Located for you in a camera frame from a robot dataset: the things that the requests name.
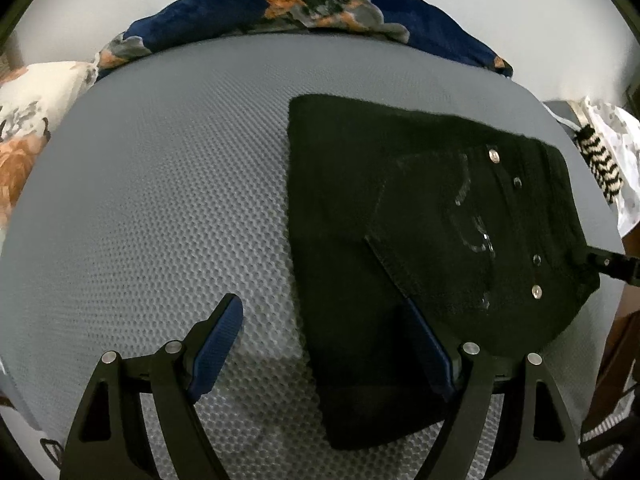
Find black pants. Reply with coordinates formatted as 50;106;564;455
288;94;600;451

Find brown wooden furniture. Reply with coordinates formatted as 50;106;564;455
582;312;639;432

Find black white zigzag knit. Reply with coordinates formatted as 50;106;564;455
574;125;624;204

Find grey mesh mattress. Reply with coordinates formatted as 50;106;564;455
1;34;623;479

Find white floral pillow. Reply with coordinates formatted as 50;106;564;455
1;62;98;231

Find navy floral blanket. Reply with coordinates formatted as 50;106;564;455
94;0;513;78

